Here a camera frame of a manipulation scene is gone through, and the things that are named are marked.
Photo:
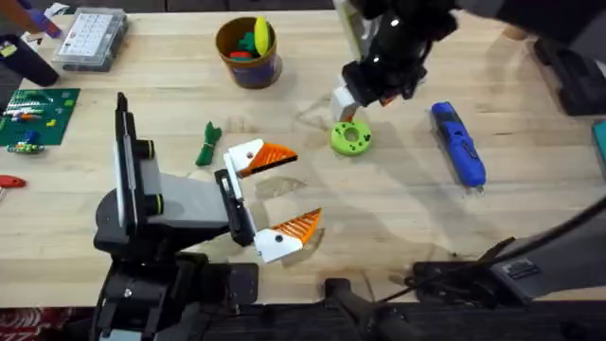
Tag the black upright wrist plate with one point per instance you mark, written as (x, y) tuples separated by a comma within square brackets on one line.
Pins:
[(125, 166)]

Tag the left gripper body grey black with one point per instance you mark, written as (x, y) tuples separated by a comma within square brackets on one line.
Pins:
[(189, 203)]

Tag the black cylinder object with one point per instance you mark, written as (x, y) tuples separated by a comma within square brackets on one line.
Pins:
[(28, 64)]

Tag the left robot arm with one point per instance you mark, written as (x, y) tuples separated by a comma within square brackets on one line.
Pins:
[(156, 293)]

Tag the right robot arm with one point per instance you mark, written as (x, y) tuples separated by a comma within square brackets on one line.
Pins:
[(549, 265)]

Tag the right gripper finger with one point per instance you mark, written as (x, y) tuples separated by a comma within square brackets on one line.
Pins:
[(387, 100), (342, 102)]

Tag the green vegetable toy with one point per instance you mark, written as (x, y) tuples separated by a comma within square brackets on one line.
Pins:
[(208, 144)]

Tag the green board with blocks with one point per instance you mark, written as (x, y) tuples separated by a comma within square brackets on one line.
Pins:
[(38, 118)]

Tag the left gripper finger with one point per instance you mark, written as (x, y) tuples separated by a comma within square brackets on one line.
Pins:
[(246, 154), (277, 244)]

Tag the teal box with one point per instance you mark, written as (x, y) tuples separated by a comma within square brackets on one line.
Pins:
[(600, 147)]

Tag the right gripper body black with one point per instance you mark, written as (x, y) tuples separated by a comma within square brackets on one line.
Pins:
[(397, 52)]

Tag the clear plastic parts box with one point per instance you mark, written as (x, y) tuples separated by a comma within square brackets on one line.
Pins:
[(90, 38)]

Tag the green disc with holes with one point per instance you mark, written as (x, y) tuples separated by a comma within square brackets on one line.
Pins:
[(343, 142)]

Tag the brown tub with toys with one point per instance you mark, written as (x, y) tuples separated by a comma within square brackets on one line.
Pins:
[(248, 61)]

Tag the purple tool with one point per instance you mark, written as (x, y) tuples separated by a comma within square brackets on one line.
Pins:
[(45, 23)]

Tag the black rail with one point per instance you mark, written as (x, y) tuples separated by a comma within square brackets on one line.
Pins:
[(473, 327)]

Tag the blue electric screwdriver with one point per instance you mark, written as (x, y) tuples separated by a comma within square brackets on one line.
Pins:
[(459, 144)]

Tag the black case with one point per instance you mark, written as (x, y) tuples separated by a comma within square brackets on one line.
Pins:
[(577, 80)]

